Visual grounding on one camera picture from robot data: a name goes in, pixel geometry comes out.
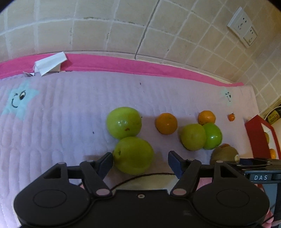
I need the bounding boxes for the green apple front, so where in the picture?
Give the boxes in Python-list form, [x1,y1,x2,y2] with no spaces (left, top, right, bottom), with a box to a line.
[112,136,154,175]

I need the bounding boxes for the orange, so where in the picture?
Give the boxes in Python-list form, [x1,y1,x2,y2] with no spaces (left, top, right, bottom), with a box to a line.
[198,110,216,125]
[155,113,178,135]

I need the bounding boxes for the red and white tray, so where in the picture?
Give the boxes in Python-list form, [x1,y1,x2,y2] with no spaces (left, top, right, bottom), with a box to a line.
[245,115,280,159]

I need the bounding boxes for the brown kiwi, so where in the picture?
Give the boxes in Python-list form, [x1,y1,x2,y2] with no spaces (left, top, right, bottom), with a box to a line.
[210,144,240,164]

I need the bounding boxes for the bright green apple right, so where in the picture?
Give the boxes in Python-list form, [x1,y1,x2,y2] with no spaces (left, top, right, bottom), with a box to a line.
[203,123,222,150]

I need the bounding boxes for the green apple back left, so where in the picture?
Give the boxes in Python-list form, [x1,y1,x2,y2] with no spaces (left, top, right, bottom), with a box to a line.
[106,107,142,140]

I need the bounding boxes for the pink fleece mat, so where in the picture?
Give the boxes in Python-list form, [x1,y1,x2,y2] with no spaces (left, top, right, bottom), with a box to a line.
[1,54,259,227]

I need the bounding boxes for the tiny orange kumquat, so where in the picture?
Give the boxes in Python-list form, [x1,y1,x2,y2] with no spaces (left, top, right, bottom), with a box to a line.
[228,113,235,122]

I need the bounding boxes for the white folded paper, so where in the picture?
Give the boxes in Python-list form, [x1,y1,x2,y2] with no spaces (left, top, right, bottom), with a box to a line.
[33,52,67,76]

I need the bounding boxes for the white wall socket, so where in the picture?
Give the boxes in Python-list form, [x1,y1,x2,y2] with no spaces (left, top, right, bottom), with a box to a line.
[227,7,258,48]

